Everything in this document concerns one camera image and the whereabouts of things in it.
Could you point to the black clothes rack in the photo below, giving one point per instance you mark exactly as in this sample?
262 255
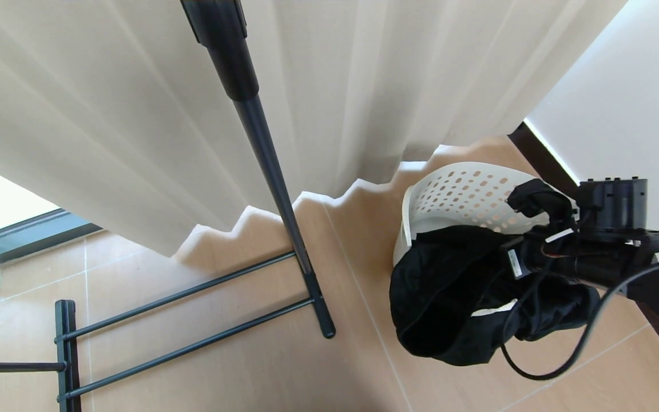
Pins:
238 68

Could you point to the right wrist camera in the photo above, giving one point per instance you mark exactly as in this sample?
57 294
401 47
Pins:
535 197

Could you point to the white laundry basket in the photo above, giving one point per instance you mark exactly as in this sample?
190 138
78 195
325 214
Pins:
408 229

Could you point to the beige curtain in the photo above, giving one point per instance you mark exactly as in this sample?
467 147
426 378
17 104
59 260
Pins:
106 114

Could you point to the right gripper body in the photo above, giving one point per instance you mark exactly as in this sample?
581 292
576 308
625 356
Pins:
570 263

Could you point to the black shorts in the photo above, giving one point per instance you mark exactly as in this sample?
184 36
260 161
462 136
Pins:
449 286

